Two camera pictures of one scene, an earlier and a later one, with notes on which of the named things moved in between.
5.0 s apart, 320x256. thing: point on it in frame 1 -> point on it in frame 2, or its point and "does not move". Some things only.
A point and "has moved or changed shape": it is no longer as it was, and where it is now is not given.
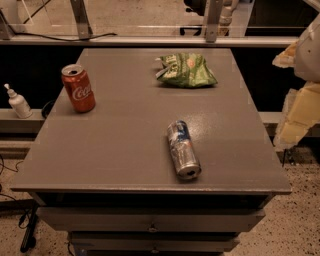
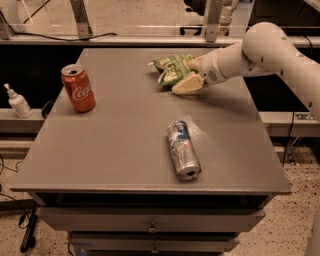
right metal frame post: x=213 y=18 does not move
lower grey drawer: x=154 y=243 does not move
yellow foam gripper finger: x=301 y=111 -> x=190 y=84
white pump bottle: x=18 y=103 does not move
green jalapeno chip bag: x=185 y=70 has moved or changed shape
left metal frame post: x=82 y=19 does not move
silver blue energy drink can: x=187 y=163 does not move
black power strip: x=29 y=242 does not move
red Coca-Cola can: x=78 y=88 does not move
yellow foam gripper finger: x=287 y=58 -> x=194 y=64
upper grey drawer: x=151 y=219 does not move
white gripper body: x=309 y=55 -> x=209 y=67
